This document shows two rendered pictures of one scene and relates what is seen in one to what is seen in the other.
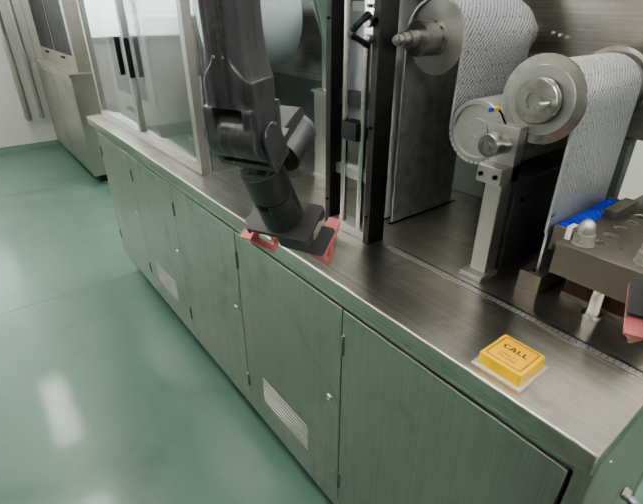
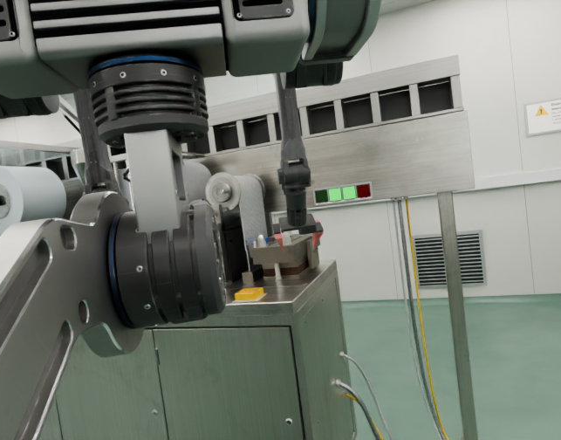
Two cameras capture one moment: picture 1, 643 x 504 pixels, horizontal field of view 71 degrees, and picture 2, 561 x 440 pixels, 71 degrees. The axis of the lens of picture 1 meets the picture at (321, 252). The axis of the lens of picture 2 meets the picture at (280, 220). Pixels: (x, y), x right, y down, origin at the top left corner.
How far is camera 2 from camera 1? 66 cm
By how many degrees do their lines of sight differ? 40
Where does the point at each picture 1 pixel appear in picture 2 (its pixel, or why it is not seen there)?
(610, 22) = (241, 168)
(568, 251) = (257, 250)
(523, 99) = (215, 192)
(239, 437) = not seen: outside the picture
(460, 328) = not seen: hidden behind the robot
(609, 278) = (277, 254)
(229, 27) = (99, 150)
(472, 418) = (243, 338)
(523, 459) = (272, 339)
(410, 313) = not seen: hidden behind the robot
